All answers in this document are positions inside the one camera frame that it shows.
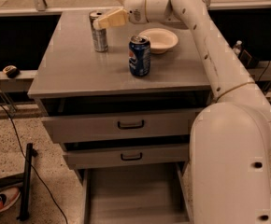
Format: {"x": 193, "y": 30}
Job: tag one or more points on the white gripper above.
{"x": 135, "y": 7}

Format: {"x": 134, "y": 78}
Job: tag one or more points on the silver redbull can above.
{"x": 99, "y": 36}

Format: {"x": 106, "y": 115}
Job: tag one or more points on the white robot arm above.
{"x": 230, "y": 139}

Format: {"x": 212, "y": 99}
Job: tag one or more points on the blue pepsi can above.
{"x": 139, "y": 55}

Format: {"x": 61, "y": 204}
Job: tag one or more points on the grey drawer cabinet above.
{"x": 74, "y": 79}

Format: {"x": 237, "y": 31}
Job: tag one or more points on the top drawer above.
{"x": 112, "y": 126}

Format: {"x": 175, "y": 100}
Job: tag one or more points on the drawer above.
{"x": 138, "y": 194}
{"x": 112, "y": 126}
{"x": 124, "y": 156}

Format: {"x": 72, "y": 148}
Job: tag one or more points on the middle drawer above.
{"x": 124, "y": 156}

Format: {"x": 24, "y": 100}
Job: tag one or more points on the bottom drawer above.
{"x": 138, "y": 194}

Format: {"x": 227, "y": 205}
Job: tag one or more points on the white bowl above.
{"x": 161, "y": 40}

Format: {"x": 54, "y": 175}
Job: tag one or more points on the clear water bottle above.
{"x": 237, "y": 48}

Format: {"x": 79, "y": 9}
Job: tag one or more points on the tape measure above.
{"x": 11, "y": 71}

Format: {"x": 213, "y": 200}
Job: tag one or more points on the small black box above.
{"x": 248, "y": 60}

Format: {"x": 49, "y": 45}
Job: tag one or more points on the black stand leg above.
{"x": 25, "y": 190}

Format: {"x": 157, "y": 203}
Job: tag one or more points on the orange white left sneaker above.
{"x": 8, "y": 197}

